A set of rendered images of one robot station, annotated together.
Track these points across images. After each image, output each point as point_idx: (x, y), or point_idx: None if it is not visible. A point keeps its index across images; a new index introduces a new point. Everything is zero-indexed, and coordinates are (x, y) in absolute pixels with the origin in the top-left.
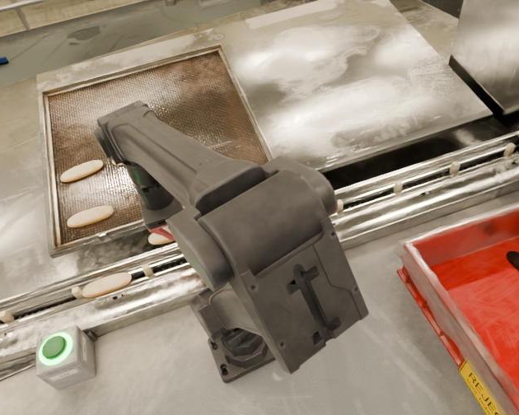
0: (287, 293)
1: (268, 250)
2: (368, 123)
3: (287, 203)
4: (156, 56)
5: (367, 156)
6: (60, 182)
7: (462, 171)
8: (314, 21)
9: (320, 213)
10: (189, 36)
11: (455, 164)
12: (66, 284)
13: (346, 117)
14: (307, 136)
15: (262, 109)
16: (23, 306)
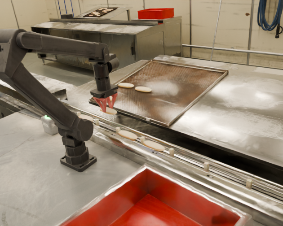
0: None
1: None
2: (238, 133)
3: (9, 31)
4: (201, 64)
5: (215, 145)
6: (117, 85)
7: (251, 189)
8: None
9: (11, 36)
10: (223, 63)
11: (248, 180)
12: (81, 111)
13: (232, 124)
14: (203, 120)
15: (204, 101)
16: (69, 109)
